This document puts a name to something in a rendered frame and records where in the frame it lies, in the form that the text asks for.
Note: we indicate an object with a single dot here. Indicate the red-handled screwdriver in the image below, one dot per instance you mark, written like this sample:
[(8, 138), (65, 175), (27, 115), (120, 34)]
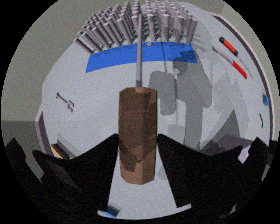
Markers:
[(228, 45)]

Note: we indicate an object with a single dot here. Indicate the tan flat bar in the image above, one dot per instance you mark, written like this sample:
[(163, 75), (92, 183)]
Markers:
[(59, 152)]

